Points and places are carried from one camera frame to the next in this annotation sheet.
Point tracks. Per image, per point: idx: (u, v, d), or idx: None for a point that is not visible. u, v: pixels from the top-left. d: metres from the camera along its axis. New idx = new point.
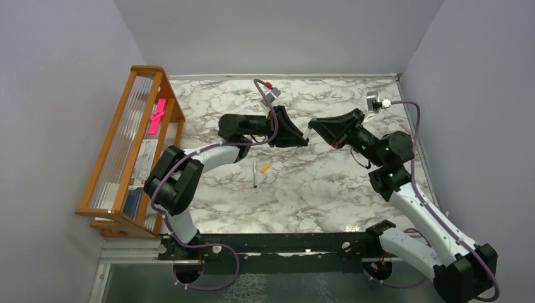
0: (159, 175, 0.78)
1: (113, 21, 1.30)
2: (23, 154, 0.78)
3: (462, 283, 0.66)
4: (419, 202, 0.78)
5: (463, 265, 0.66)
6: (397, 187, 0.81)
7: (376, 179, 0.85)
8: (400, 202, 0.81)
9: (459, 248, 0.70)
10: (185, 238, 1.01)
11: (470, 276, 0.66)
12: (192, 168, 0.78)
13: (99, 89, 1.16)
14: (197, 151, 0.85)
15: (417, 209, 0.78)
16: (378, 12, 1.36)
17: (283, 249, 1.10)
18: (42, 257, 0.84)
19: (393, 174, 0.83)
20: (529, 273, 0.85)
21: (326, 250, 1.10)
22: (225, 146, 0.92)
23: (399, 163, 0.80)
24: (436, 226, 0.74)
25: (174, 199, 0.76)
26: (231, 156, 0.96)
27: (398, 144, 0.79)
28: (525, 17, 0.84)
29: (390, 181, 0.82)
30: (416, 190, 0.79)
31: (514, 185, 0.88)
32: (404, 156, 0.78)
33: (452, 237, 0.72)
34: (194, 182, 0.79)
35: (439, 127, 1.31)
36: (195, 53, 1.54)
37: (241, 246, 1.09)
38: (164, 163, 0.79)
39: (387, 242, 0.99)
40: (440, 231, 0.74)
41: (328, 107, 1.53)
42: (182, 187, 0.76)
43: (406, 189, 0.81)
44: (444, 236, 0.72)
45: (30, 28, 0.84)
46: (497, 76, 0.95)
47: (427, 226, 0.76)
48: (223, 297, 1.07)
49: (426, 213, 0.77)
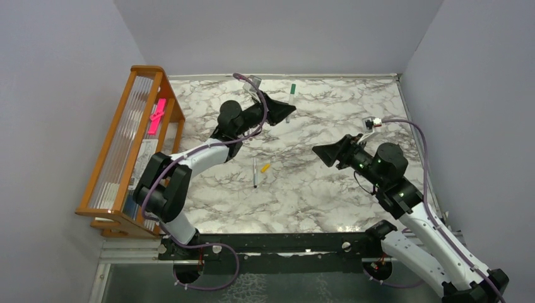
0: (147, 184, 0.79)
1: (113, 21, 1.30)
2: (22, 153, 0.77)
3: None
4: (432, 226, 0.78)
5: (477, 293, 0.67)
6: (408, 209, 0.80)
7: (385, 198, 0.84)
8: (411, 223, 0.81)
9: (474, 275, 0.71)
10: (182, 238, 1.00)
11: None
12: (180, 174, 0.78)
13: (99, 89, 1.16)
14: (185, 156, 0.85)
15: (432, 234, 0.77)
16: (378, 12, 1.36)
17: (283, 249, 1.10)
18: (42, 257, 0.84)
19: (403, 192, 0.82)
20: (526, 274, 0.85)
21: (326, 250, 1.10)
22: (212, 148, 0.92)
23: (396, 172, 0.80)
24: (450, 252, 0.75)
25: (164, 207, 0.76)
26: (221, 155, 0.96)
27: (387, 154, 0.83)
28: (525, 16, 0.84)
29: (401, 199, 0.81)
30: (428, 214, 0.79)
31: (513, 185, 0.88)
32: (400, 164, 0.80)
33: (466, 263, 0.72)
34: (183, 188, 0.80)
35: (438, 127, 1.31)
36: (195, 54, 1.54)
37: (241, 246, 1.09)
38: (151, 173, 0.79)
39: (389, 252, 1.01)
40: (454, 256, 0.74)
41: (328, 107, 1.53)
42: (171, 194, 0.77)
43: (417, 210, 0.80)
44: (458, 262, 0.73)
45: (30, 28, 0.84)
46: (497, 76, 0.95)
47: (440, 251, 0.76)
48: (223, 297, 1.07)
49: (440, 237, 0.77)
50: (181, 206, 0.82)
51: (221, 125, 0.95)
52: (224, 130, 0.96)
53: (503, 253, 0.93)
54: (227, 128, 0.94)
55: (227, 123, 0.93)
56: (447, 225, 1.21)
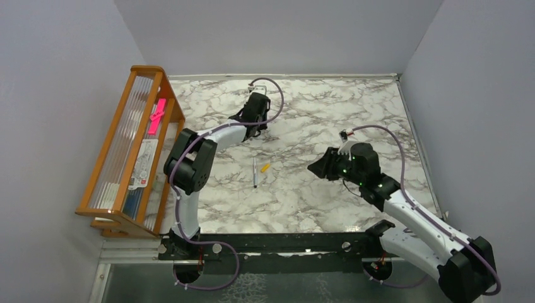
0: (176, 158, 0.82)
1: (113, 22, 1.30)
2: (21, 154, 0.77)
3: (464, 278, 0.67)
4: (410, 207, 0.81)
5: (462, 261, 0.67)
6: (387, 196, 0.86)
7: (368, 192, 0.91)
8: (393, 209, 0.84)
9: (453, 243, 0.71)
10: (187, 231, 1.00)
11: (469, 271, 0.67)
12: (207, 148, 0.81)
13: (99, 89, 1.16)
14: (210, 132, 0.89)
15: (409, 213, 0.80)
16: (378, 12, 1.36)
17: (283, 249, 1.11)
18: (41, 257, 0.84)
19: (382, 184, 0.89)
20: (527, 276, 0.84)
21: (326, 250, 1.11)
22: (232, 127, 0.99)
23: (368, 165, 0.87)
24: (429, 226, 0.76)
25: (194, 177, 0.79)
26: (238, 136, 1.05)
27: (359, 151, 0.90)
28: (525, 16, 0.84)
29: (380, 190, 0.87)
30: (406, 197, 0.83)
31: (515, 185, 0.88)
32: (370, 156, 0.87)
33: (445, 234, 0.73)
34: (209, 161, 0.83)
35: (439, 127, 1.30)
36: (195, 54, 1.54)
37: (241, 246, 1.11)
38: (178, 148, 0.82)
39: (388, 248, 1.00)
40: (433, 230, 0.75)
41: (328, 107, 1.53)
42: (200, 163, 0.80)
43: (397, 196, 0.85)
44: (438, 234, 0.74)
45: (30, 28, 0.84)
46: (498, 76, 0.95)
47: (421, 228, 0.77)
48: (223, 297, 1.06)
49: (417, 215, 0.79)
50: (205, 182, 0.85)
51: (250, 106, 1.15)
52: (250, 110, 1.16)
53: (504, 254, 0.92)
54: (255, 108, 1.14)
55: (258, 103, 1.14)
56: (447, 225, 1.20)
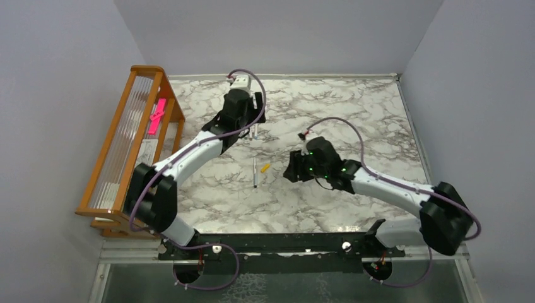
0: (134, 198, 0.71)
1: (113, 22, 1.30)
2: (22, 155, 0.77)
3: (442, 228, 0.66)
4: (374, 178, 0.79)
5: (434, 210, 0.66)
6: (351, 176, 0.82)
7: (335, 180, 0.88)
8: (361, 187, 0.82)
9: (420, 196, 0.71)
10: (182, 240, 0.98)
11: (443, 218, 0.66)
12: (165, 188, 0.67)
13: (99, 89, 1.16)
14: (169, 164, 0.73)
15: (375, 184, 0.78)
16: (378, 12, 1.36)
17: (283, 249, 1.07)
18: (42, 257, 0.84)
19: (345, 168, 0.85)
20: (527, 275, 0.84)
21: (326, 250, 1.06)
22: (203, 144, 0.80)
23: (325, 154, 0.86)
24: (395, 189, 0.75)
25: (156, 219, 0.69)
26: (214, 149, 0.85)
27: (313, 142, 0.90)
28: (525, 16, 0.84)
29: (344, 174, 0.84)
30: (367, 172, 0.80)
31: (515, 185, 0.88)
32: (321, 145, 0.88)
33: (411, 190, 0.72)
34: (171, 198, 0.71)
35: (439, 127, 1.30)
36: (195, 54, 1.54)
37: (241, 246, 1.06)
38: (135, 187, 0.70)
39: (387, 240, 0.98)
40: (399, 191, 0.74)
41: (328, 107, 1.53)
42: (161, 206, 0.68)
43: (360, 174, 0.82)
44: (405, 193, 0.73)
45: (31, 28, 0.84)
46: (496, 77, 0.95)
47: (390, 193, 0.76)
48: (223, 297, 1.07)
49: (385, 182, 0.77)
50: (173, 215, 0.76)
51: (227, 108, 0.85)
52: (226, 114, 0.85)
53: (504, 253, 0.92)
54: (233, 111, 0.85)
55: (238, 105, 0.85)
56: None
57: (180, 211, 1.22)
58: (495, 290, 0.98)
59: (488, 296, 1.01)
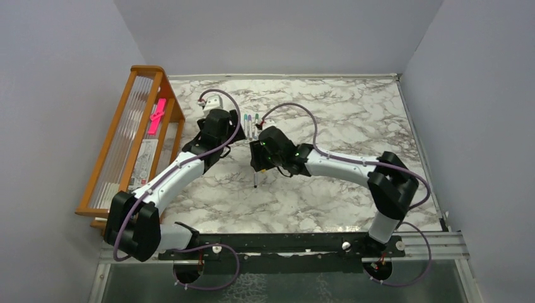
0: (114, 228, 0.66)
1: (113, 22, 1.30)
2: (23, 156, 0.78)
3: (389, 194, 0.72)
4: (325, 157, 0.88)
5: (381, 179, 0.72)
6: (305, 159, 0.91)
7: (289, 165, 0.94)
8: (315, 168, 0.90)
9: (368, 167, 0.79)
10: (181, 245, 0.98)
11: (389, 185, 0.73)
12: (147, 216, 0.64)
13: (99, 89, 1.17)
14: (149, 190, 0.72)
15: (327, 163, 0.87)
16: (378, 12, 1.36)
17: (283, 249, 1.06)
18: (43, 257, 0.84)
19: (297, 153, 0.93)
20: (526, 275, 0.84)
21: (326, 250, 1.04)
22: (183, 168, 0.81)
23: (277, 141, 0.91)
24: (344, 165, 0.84)
25: (140, 248, 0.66)
26: (196, 170, 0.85)
27: (264, 133, 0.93)
28: (525, 16, 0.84)
29: (298, 158, 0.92)
30: (318, 152, 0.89)
31: (514, 185, 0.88)
32: (272, 134, 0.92)
33: (358, 163, 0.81)
34: (155, 224, 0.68)
35: (439, 127, 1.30)
36: (195, 54, 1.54)
37: (241, 246, 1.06)
38: (115, 218, 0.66)
39: (376, 233, 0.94)
40: (347, 166, 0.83)
41: (328, 107, 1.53)
42: (145, 233, 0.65)
43: (312, 156, 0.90)
44: (354, 166, 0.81)
45: (30, 28, 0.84)
46: (496, 77, 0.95)
47: (341, 170, 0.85)
48: (223, 297, 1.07)
49: (334, 160, 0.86)
50: (158, 241, 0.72)
51: (208, 126, 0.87)
52: (207, 134, 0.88)
53: (503, 253, 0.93)
54: (215, 130, 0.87)
55: (219, 124, 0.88)
56: (447, 225, 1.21)
57: (180, 211, 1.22)
58: (496, 290, 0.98)
59: (488, 296, 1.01)
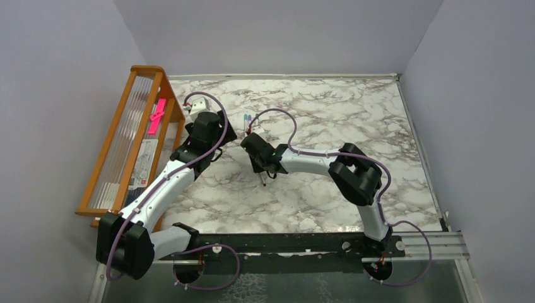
0: (106, 249, 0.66)
1: (113, 22, 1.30)
2: (23, 156, 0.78)
3: (349, 181, 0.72)
4: (294, 153, 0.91)
5: (340, 168, 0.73)
6: (279, 158, 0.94)
7: (267, 164, 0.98)
8: (288, 163, 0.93)
9: (330, 158, 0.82)
10: (182, 247, 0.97)
11: (349, 172, 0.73)
12: (135, 237, 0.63)
13: (99, 90, 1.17)
14: (136, 209, 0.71)
15: (297, 159, 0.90)
16: (379, 13, 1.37)
17: (283, 249, 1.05)
18: (43, 257, 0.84)
19: (274, 152, 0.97)
20: (526, 274, 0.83)
21: (326, 251, 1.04)
22: (171, 180, 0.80)
23: (255, 144, 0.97)
24: (310, 158, 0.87)
25: (133, 267, 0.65)
26: (185, 180, 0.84)
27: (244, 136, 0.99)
28: (525, 16, 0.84)
29: (274, 157, 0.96)
30: (290, 149, 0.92)
31: (514, 184, 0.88)
32: (252, 139, 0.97)
33: (321, 156, 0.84)
34: (147, 242, 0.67)
35: (439, 127, 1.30)
36: (195, 53, 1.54)
37: (241, 247, 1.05)
38: (104, 239, 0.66)
39: (369, 231, 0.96)
40: (313, 159, 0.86)
41: (328, 107, 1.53)
42: (136, 254, 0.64)
43: (285, 153, 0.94)
44: (318, 159, 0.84)
45: (30, 28, 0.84)
46: (496, 77, 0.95)
47: (309, 164, 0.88)
48: (223, 297, 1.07)
49: (302, 156, 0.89)
50: (152, 257, 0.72)
51: (197, 131, 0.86)
52: (197, 137, 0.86)
53: (504, 253, 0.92)
54: (204, 134, 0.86)
55: (208, 127, 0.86)
56: (447, 225, 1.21)
57: (180, 211, 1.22)
58: (496, 290, 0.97)
59: (487, 296, 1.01)
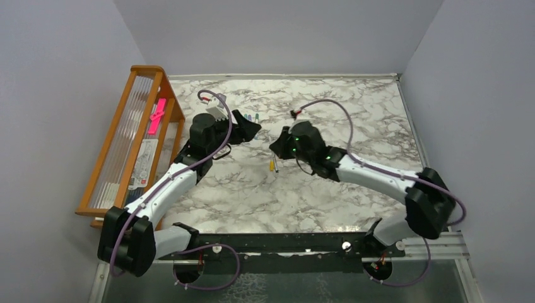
0: (109, 244, 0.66)
1: (113, 22, 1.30)
2: (23, 156, 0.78)
3: (426, 213, 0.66)
4: (359, 165, 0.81)
5: (418, 196, 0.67)
6: (335, 164, 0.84)
7: (320, 166, 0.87)
8: (345, 174, 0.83)
9: (405, 182, 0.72)
10: (182, 247, 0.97)
11: (428, 204, 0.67)
12: (141, 231, 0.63)
13: (99, 89, 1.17)
14: (142, 205, 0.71)
15: (361, 172, 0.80)
16: (379, 13, 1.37)
17: (283, 249, 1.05)
18: (43, 256, 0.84)
19: (330, 156, 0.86)
20: (527, 274, 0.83)
21: (327, 250, 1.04)
22: (176, 179, 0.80)
23: (312, 142, 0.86)
24: (378, 175, 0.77)
25: (135, 264, 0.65)
26: (189, 182, 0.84)
27: (299, 130, 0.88)
28: (525, 15, 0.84)
29: (330, 161, 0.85)
30: (352, 159, 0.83)
31: (514, 184, 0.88)
32: (310, 133, 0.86)
33: (395, 177, 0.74)
34: (151, 237, 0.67)
35: (439, 127, 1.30)
36: (195, 53, 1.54)
37: (241, 246, 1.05)
38: (108, 233, 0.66)
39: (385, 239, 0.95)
40: (384, 177, 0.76)
41: (328, 107, 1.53)
42: (139, 247, 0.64)
43: (344, 161, 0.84)
44: (390, 179, 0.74)
45: (30, 27, 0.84)
46: (496, 77, 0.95)
47: (375, 181, 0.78)
48: (223, 297, 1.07)
49: (368, 170, 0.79)
50: (152, 255, 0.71)
51: (193, 137, 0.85)
52: (195, 142, 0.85)
53: (504, 252, 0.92)
54: (201, 140, 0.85)
55: (204, 134, 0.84)
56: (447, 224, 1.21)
57: (180, 211, 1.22)
58: (496, 290, 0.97)
59: (488, 295, 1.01)
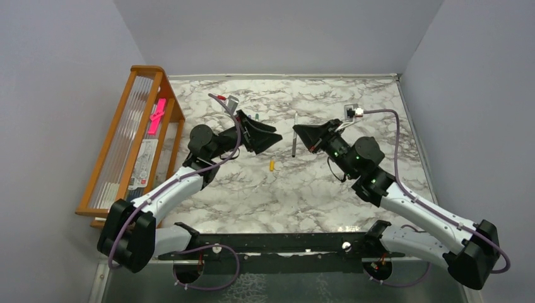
0: (110, 236, 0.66)
1: (113, 22, 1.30)
2: (23, 156, 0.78)
3: (478, 269, 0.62)
4: (410, 200, 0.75)
5: (473, 251, 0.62)
6: (383, 192, 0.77)
7: (361, 189, 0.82)
8: (392, 204, 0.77)
9: (462, 233, 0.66)
10: (182, 247, 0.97)
11: (481, 260, 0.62)
12: (144, 225, 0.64)
13: (99, 89, 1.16)
14: (148, 200, 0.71)
15: (411, 207, 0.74)
16: (378, 13, 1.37)
17: (283, 249, 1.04)
18: (43, 257, 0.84)
19: (376, 179, 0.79)
20: (526, 274, 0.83)
21: (326, 250, 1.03)
22: (183, 180, 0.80)
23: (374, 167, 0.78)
24: (431, 217, 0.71)
25: (134, 259, 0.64)
26: (195, 185, 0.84)
27: (365, 149, 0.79)
28: (525, 16, 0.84)
29: (375, 186, 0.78)
30: (402, 190, 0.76)
31: (513, 184, 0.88)
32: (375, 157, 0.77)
33: (452, 225, 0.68)
34: (152, 233, 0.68)
35: (439, 127, 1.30)
36: (195, 53, 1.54)
37: (241, 247, 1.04)
38: (111, 225, 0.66)
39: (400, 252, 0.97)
40: (438, 221, 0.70)
41: (328, 107, 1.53)
42: (140, 241, 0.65)
43: (392, 190, 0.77)
44: (445, 225, 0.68)
45: (29, 28, 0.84)
46: (496, 77, 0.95)
47: (426, 221, 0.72)
48: (223, 297, 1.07)
49: (418, 207, 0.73)
50: (149, 253, 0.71)
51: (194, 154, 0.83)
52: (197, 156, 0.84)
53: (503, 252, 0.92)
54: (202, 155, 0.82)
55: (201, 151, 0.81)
56: None
57: (180, 211, 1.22)
58: (496, 290, 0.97)
59: (487, 295, 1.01)
